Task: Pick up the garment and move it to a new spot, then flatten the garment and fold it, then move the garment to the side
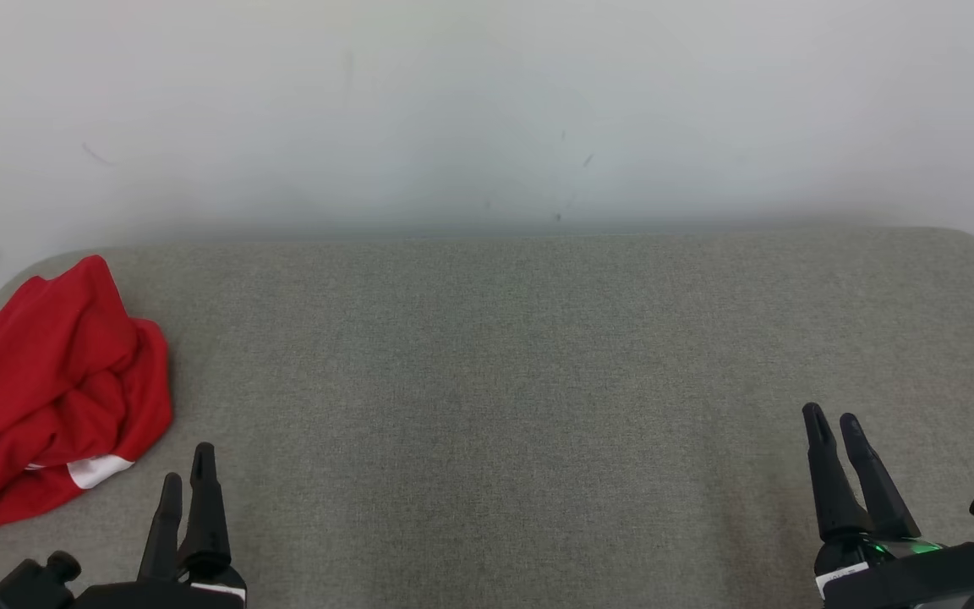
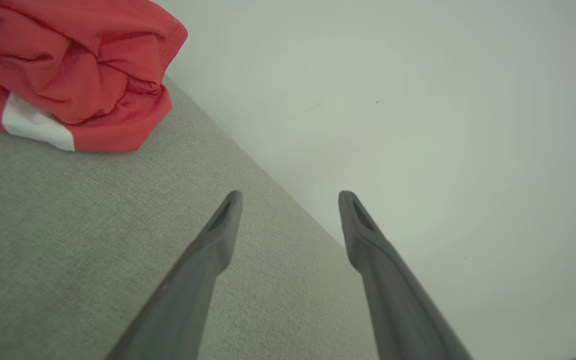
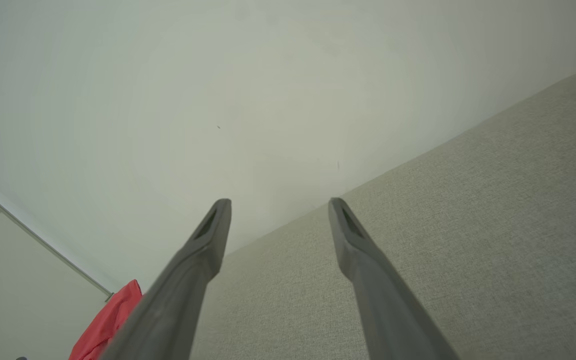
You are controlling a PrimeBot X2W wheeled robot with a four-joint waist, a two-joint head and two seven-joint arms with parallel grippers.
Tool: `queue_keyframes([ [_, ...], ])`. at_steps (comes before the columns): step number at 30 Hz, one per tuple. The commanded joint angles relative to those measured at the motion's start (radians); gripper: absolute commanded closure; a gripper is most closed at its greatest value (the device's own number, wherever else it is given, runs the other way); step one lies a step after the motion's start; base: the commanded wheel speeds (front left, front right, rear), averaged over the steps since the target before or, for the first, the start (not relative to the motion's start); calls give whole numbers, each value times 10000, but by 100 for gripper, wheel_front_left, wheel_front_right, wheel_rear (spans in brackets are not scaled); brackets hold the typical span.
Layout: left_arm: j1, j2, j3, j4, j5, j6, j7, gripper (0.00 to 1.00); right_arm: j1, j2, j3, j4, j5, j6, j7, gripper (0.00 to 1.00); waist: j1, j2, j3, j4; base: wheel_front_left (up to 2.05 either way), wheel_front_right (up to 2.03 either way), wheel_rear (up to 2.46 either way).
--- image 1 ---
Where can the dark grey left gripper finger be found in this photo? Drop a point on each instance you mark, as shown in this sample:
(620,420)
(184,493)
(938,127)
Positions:
(205,516)
(161,533)

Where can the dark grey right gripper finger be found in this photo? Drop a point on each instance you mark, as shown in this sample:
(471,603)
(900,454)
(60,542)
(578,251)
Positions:
(834,482)
(880,491)

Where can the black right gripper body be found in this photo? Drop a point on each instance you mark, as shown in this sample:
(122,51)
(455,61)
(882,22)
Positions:
(901,582)

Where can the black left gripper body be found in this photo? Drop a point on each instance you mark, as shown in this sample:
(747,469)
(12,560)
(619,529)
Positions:
(157,597)

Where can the red basketball shorts white stripe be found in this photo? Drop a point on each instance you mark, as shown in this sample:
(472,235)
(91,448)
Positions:
(47,389)

